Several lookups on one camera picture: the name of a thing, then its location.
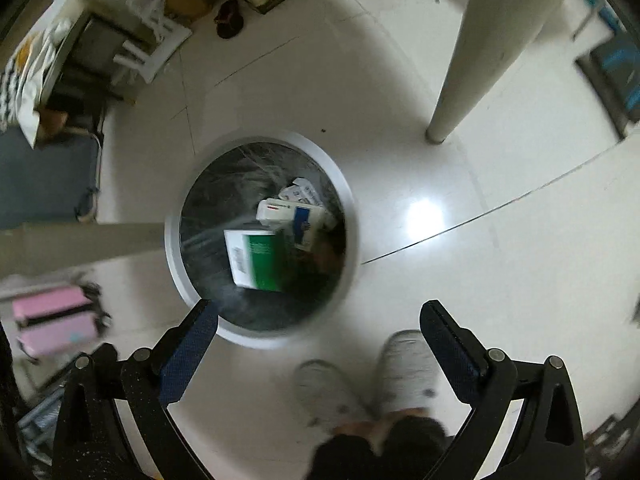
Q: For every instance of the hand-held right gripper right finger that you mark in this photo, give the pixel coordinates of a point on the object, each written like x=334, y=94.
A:
x=450, y=355

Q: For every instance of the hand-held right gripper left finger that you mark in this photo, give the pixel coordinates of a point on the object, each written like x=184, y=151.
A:
x=187, y=355

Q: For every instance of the green white carton box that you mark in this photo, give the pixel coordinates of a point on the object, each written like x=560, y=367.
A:
x=265, y=260

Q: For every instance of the white round trash bin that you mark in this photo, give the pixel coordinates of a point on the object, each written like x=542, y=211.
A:
x=225, y=185

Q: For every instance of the grey slipper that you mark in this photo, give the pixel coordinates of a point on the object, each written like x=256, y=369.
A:
x=325, y=390
x=405, y=365

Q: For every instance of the person's dark trousers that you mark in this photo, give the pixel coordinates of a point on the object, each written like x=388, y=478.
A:
x=380, y=450

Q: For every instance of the pink suitcase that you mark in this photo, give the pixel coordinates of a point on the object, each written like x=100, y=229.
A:
x=50, y=305

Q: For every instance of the blue white packet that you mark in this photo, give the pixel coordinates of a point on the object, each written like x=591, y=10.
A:
x=307, y=225

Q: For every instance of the white printed packet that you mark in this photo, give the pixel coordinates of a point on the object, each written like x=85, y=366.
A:
x=305, y=192

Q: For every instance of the dark folding bed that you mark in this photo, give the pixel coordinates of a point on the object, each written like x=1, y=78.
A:
x=40, y=180

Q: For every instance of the white plastic stool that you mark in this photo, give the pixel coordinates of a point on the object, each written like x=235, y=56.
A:
x=165, y=40

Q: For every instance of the grey cloth yellow print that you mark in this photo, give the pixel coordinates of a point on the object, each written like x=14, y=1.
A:
x=37, y=75

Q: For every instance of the black blue step machine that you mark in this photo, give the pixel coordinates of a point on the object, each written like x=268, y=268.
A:
x=615, y=65

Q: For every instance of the dark slippers pair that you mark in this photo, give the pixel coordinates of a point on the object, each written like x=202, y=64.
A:
x=230, y=22

